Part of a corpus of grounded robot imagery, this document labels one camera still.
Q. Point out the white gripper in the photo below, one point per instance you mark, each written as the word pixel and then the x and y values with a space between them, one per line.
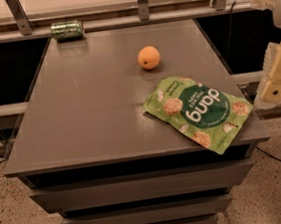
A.
pixel 269 92

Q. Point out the green rice chip bag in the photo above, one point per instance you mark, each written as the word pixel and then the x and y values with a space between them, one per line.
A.
pixel 208 116

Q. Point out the orange fruit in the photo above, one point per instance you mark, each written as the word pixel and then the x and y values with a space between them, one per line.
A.
pixel 149 57

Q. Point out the grey drawer cabinet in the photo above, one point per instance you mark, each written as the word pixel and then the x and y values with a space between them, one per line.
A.
pixel 87 149

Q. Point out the green soda can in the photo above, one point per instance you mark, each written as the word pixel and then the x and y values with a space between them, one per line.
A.
pixel 67 30

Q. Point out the metal railing frame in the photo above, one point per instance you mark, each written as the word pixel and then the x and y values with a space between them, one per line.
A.
pixel 33 19

